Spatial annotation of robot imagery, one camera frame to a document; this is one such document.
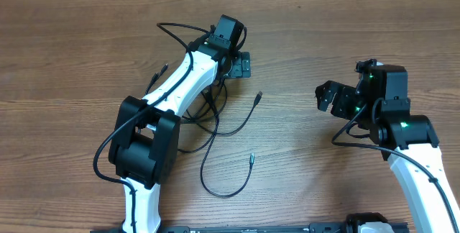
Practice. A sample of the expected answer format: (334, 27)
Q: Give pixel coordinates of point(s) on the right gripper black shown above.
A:
(342, 93)

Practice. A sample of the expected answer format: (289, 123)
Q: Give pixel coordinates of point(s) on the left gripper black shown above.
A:
(241, 64)

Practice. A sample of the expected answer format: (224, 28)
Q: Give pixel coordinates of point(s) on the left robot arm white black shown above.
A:
(144, 143)

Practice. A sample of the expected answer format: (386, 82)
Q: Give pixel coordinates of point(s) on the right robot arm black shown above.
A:
(380, 105)

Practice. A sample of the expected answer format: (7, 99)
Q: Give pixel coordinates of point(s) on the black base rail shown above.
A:
(361, 222)

